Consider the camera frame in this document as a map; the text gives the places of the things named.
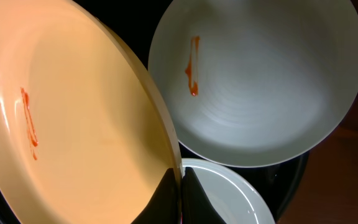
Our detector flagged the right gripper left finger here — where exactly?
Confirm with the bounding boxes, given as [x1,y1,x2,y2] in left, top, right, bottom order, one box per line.
[132,168,179,224]

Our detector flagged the yellow plate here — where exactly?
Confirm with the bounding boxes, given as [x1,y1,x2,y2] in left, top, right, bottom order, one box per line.
[0,0,181,223]

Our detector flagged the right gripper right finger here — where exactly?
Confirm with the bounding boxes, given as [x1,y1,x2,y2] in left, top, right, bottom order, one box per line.
[181,167,226,224]

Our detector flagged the light blue plate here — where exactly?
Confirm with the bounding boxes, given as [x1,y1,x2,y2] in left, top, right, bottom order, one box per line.
[181,158,275,224]
[148,0,358,167]

